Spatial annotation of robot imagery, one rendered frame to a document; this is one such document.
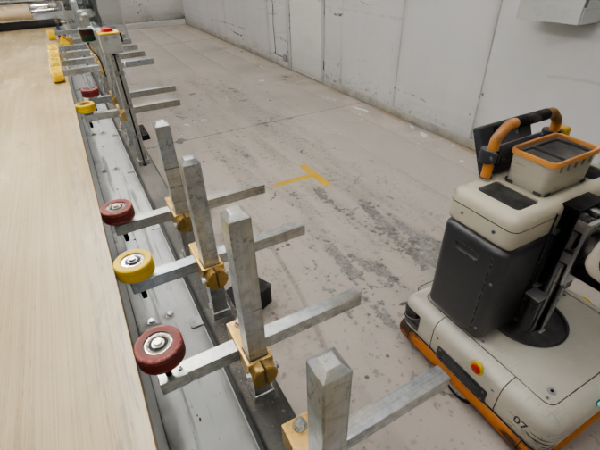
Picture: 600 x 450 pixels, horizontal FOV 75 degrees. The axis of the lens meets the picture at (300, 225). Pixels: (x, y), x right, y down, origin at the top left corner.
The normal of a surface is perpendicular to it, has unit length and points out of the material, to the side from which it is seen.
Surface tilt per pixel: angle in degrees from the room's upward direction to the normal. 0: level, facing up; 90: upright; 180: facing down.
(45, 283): 0
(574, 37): 90
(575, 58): 90
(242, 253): 90
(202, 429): 0
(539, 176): 92
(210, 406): 0
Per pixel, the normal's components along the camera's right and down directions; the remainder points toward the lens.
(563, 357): -0.03, -0.82
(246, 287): 0.48, 0.49
